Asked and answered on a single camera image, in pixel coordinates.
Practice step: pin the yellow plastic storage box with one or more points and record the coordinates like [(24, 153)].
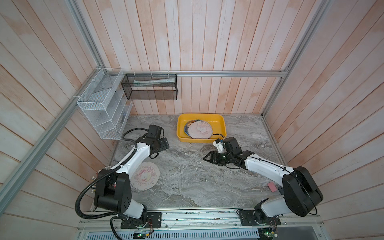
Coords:
[(216, 121)]

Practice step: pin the black wire mesh basket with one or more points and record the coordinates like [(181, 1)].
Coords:
[(150, 87)]

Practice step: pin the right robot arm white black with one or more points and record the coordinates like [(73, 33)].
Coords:
[(300, 192)]

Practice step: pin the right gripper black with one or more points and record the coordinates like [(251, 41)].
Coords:
[(212, 156)]

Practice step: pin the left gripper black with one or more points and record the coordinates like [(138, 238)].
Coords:
[(163, 144)]

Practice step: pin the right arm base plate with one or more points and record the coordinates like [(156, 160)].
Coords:
[(256, 218)]

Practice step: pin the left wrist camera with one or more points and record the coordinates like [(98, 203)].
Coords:
[(154, 132)]

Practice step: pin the white pink bow coaster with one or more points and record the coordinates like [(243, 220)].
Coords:
[(146, 176)]

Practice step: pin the pink eraser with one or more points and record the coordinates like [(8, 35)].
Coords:
[(272, 187)]

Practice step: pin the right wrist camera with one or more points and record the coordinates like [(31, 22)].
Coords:
[(229, 146)]

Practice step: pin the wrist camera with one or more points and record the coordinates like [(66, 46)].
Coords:
[(154, 132), (229, 146)]

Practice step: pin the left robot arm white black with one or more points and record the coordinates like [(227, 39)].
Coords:
[(113, 187)]

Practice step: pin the blue bears cartoon coaster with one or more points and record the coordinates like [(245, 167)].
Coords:
[(187, 127)]

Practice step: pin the pink kitty coaster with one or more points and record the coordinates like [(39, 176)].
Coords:
[(200, 130)]

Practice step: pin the white wire mesh shelf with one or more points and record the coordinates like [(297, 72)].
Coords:
[(104, 103)]

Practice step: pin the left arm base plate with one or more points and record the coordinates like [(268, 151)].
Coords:
[(147, 220)]

